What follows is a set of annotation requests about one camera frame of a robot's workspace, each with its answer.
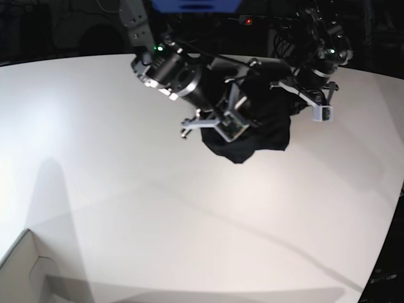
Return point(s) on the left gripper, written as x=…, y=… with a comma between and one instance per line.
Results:
x=315, y=97

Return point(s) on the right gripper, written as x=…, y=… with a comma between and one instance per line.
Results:
x=229, y=105

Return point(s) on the black t-shirt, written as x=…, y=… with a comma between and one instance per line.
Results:
x=270, y=109

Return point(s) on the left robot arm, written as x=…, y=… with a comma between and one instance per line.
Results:
x=320, y=47

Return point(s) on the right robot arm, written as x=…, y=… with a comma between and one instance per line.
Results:
x=210, y=83

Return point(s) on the black power strip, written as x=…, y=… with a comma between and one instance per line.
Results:
x=267, y=21

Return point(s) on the blue plastic bin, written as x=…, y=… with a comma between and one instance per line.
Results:
x=196, y=6

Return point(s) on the white cardboard box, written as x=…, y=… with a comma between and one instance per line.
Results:
x=27, y=276

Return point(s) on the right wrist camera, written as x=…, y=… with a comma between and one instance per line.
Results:
x=230, y=128

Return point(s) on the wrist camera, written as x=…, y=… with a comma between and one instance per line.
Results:
x=230, y=128
x=322, y=113

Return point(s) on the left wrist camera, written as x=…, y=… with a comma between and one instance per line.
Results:
x=322, y=113

